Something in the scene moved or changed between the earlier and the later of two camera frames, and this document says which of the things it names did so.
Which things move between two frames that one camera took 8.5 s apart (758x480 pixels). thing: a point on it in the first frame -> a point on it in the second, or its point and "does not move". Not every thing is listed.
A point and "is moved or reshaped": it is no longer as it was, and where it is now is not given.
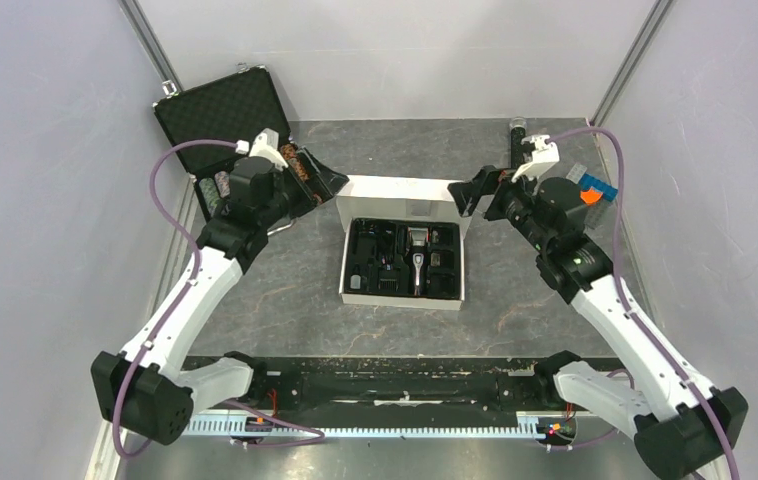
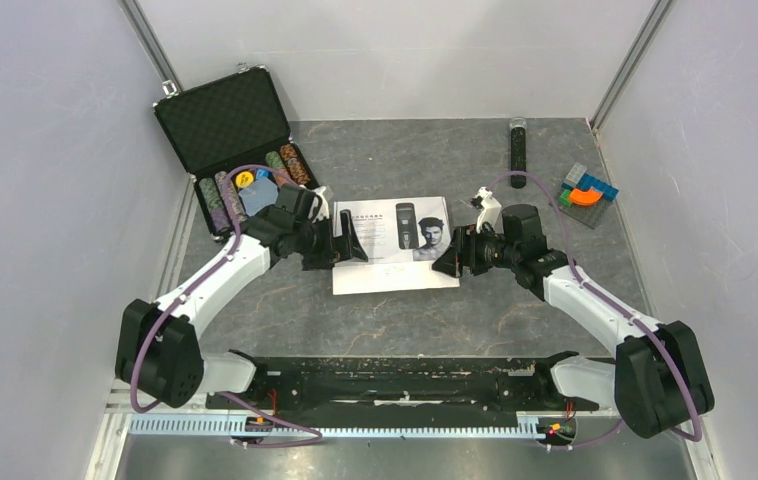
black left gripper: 323,184 -> 342,248
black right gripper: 486,182 -> 462,252
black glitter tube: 517,127 does not move
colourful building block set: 594,192 does not move
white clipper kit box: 404,243 is moved or reshaped
